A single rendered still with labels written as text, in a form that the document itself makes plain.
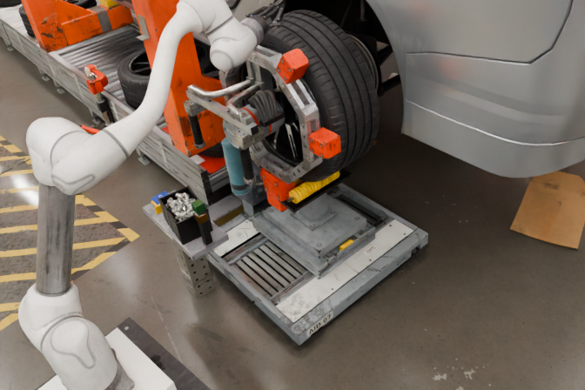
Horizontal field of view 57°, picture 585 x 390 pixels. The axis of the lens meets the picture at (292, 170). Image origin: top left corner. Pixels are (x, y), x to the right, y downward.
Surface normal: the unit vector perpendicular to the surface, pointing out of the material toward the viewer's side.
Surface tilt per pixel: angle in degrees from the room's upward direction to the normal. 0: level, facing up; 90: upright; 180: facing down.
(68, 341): 5
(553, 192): 2
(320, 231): 0
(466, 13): 90
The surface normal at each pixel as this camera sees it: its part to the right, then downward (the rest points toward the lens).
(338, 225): -0.11, -0.80
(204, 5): 0.41, 0.06
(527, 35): -0.70, 0.47
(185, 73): 0.64, 0.40
